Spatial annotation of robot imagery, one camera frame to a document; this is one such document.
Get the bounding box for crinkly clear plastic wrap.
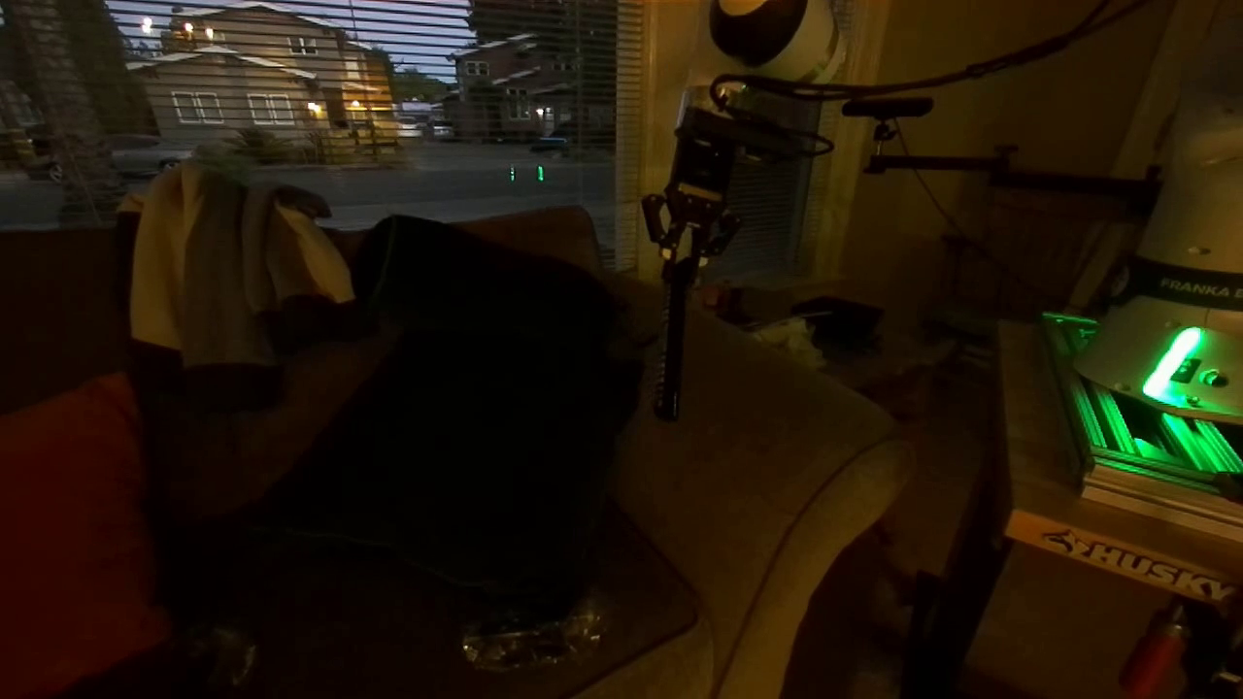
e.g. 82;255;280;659
456;591;615;675

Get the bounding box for beige fabric sofa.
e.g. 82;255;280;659
0;201;922;699

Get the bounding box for cream cloth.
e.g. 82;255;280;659
115;160;360;377

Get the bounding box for red tool handle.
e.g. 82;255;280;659
1116;597;1204;699

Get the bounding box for red cushion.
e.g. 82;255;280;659
0;369;176;699

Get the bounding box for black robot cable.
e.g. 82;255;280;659
707;0;1159;109

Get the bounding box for Husky tool cart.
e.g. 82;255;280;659
985;315;1243;699

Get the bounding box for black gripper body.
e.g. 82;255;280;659
641;107;748;255

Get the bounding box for green lit base plate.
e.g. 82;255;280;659
1040;307;1243;501

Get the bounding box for dark blanket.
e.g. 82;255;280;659
250;210;654;632

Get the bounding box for black camera on stand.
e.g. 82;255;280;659
836;88;941;126

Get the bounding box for window blinds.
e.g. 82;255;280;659
96;0;629;169

